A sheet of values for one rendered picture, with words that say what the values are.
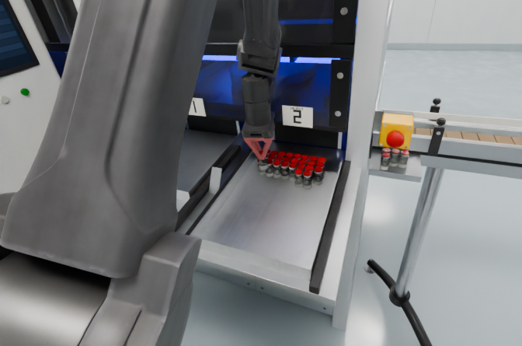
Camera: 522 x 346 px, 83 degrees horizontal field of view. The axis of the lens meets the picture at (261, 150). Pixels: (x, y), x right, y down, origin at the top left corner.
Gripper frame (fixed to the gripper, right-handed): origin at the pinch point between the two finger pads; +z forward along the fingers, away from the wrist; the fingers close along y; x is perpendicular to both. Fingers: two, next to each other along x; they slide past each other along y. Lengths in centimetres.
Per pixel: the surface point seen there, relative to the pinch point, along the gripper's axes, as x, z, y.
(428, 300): -67, 98, 26
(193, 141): 27.4, 10.3, 24.4
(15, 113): 77, -7, 12
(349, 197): -21.4, 10.7, -3.3
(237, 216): 5.5, 10.7, -10.6
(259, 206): 0.5, 10.6, -7.1
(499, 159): -61, 9, 11
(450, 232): -93, 97, 68
